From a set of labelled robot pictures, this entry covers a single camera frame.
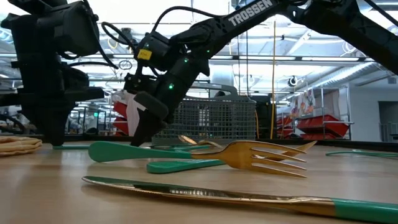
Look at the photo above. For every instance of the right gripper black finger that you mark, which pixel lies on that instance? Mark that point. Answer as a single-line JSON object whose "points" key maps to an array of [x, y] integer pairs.
{"points": [[147, 127]]}

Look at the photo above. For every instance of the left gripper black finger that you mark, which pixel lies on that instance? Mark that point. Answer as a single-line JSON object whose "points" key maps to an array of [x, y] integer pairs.
{"points": [[60, 124], [43, 124]]}

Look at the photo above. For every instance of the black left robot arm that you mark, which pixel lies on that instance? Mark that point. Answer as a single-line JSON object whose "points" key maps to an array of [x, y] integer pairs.
{"points": [[71, 31]]}

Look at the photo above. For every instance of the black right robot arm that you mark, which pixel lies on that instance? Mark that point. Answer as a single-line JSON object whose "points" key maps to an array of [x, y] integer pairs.
{"points": [[248, 15]]}

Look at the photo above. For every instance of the small white robot arms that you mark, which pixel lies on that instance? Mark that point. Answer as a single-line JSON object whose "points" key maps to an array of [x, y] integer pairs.
{"points": [[77, 123]]}

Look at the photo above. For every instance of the pink cloth cover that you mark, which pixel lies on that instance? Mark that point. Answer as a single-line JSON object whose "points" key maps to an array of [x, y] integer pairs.
{"points": [[132, 115]]}

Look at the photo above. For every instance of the folded tan cloth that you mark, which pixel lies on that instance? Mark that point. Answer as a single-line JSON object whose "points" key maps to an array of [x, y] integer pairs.
{"points": [[18, 146]]}

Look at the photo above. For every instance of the stacked red bins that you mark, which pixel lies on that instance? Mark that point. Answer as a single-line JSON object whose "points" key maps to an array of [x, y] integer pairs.
{"points": [[119, 109]]}

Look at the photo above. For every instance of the yellow tag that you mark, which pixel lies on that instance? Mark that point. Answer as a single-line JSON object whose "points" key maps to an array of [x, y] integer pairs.
{"points": [[144, 54]]}

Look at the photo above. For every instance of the grey plastic cutlery basket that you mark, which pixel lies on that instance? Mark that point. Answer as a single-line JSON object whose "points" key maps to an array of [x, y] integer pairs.
{"points": [[217, 121]]}

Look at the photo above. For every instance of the colourful poster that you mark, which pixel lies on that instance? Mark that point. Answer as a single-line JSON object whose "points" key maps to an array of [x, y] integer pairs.
{"points": [[303, 104]]}

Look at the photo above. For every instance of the metal shelf with red bins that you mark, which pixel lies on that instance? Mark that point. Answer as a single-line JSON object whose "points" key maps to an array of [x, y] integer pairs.
{"points": [[323, 124]]}

